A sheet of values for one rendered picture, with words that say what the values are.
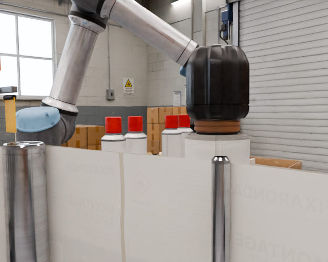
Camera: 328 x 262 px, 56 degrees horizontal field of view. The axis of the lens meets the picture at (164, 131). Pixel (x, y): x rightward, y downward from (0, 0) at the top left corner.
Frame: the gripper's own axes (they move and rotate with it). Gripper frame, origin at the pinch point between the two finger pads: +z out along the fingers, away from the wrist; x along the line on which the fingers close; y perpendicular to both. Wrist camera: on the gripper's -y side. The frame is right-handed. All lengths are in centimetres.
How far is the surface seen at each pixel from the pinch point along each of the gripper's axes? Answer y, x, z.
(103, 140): 0.2, -36.9, 9.4
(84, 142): -274, 160, -66
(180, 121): 0.3, -14.9, -6.7
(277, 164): 3, 61, -24
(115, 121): 1.7, -37.2, 5.3
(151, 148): -255, 266, -105
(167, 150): 1.1, -17.4, 3.0
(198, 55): 28, -51, 3
